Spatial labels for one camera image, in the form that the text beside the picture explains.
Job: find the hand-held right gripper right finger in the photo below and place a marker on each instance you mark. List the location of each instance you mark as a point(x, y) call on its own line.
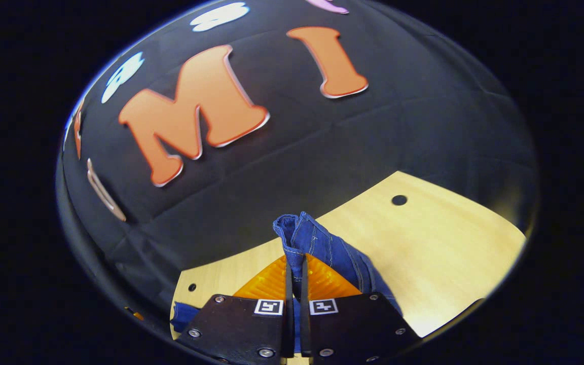
point(353, 327)

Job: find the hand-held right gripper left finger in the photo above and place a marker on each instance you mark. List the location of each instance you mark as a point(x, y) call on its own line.
point(236, 327)

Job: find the blue denim jeans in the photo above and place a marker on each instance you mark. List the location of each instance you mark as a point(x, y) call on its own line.
point(322, 243)

